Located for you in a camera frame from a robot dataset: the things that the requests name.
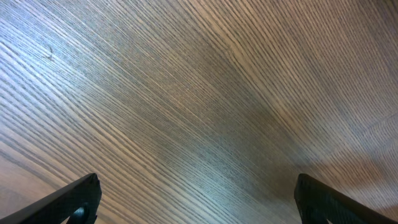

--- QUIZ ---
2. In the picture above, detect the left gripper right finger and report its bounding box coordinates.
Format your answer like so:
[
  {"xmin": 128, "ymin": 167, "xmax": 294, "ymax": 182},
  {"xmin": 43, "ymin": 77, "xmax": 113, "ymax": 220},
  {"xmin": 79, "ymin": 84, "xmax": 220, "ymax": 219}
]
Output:
[{"xmin": 294, "ymin": 174, "xmax": 396, "ymax": 224}]

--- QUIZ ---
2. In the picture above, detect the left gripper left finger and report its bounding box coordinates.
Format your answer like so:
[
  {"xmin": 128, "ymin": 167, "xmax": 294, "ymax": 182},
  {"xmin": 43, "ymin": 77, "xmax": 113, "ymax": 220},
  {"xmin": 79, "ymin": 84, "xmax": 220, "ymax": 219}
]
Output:
[{"xmin": 1, "ymin": 173, "xmax": 102, "ymax": 224}]

